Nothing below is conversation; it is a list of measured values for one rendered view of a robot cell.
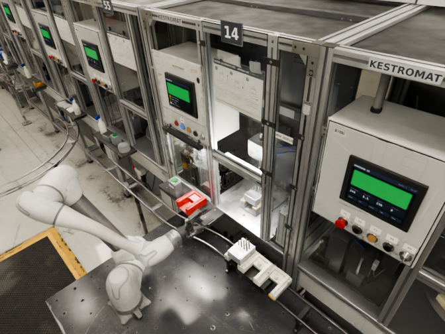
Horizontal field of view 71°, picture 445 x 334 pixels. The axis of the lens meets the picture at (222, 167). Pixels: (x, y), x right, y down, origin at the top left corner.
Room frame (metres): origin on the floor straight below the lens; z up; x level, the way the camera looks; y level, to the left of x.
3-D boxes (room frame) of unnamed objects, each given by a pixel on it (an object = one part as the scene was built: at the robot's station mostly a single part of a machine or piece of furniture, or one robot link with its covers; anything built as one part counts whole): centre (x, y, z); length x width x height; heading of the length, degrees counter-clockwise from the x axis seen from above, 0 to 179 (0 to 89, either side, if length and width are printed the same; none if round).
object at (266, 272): (1.01, -0.16, 0.84); 0.36 x 0.14 x 0.10; 42
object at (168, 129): (1.61, 0.23, 1.37); 0.36 x 0.04 x 0.04; 42
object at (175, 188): (1.60, 0.32, 0.97); 0.08 x 0.08 x 0.12; 42
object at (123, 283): (0.96, 0.57, 0.85); 0.18 x 0.16 x 0.22; 175
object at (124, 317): (0.93, 0.55, 0.71); 0.22 x 0.18 x 0.06; 42
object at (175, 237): (1.02, 0.26, 1.12); 0.09 x 0.06 x 0.09; 42
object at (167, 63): (1.70, 0.13, 1.60); 0.42 x 0.29 x 0.46; 42
